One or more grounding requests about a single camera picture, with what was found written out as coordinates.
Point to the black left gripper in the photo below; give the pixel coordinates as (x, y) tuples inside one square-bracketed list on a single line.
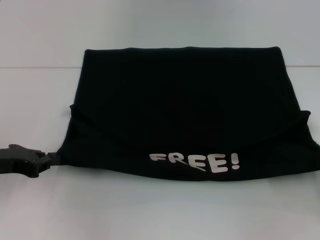
[(20, 161)]

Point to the black t-shirt with FREE print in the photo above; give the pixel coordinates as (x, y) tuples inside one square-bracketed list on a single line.
[(175, 100)]

